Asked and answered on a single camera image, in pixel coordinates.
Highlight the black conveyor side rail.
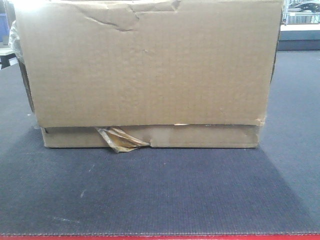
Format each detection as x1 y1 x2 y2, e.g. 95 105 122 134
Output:
277 30 320 51

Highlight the brown cardboard carton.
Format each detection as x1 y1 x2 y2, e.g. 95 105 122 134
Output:
13 0 283 152

